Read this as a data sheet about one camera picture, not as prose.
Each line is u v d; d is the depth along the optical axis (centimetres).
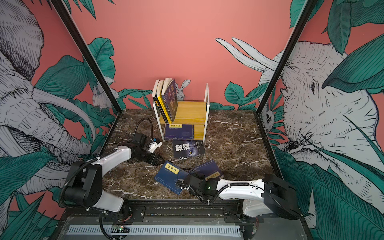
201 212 76
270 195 41
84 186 44
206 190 57
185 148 98
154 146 83
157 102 73
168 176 86
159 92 73
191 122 87
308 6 69
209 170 90
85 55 86
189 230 70
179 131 103
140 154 73
